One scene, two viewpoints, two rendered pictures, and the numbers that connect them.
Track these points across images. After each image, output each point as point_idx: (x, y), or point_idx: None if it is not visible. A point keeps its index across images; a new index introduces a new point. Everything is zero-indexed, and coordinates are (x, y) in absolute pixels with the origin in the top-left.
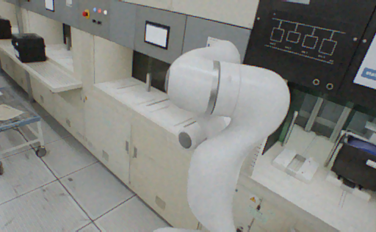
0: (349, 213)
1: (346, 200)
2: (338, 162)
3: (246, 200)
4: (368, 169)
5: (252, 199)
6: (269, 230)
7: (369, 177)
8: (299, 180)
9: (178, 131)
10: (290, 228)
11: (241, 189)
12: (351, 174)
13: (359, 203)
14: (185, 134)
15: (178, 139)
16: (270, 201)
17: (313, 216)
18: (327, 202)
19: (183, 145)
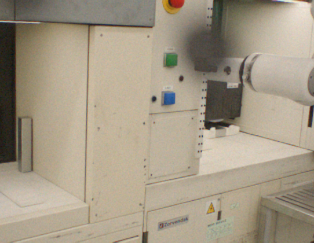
0: (260, 145)
1: (237, 140)
2: (206, 104)
3: (203, 221)
4: (230, 94)
5: (210, 209)
6: (237, 237)
7: (233, 102)
8: (204, 151)
9: (306, 72)
10: (267, 197)
11: (192, 209)
12: (219, 110)
13: (242, 137)
14: None
15: (308, 86)
16: (230, 188)
17: (271, 161)
18: (244, 148)
19: None
